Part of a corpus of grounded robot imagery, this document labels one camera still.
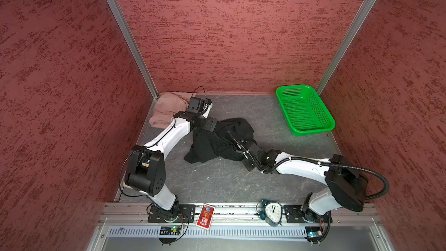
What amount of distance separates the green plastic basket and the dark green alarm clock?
1.31ft

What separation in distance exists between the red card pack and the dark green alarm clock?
21 cm

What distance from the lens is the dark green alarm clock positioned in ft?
2.33

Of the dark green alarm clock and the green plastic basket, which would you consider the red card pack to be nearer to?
the dark green alarm clock

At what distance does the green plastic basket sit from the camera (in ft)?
3.22

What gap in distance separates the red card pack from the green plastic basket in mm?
591

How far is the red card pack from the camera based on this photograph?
2.33 ft
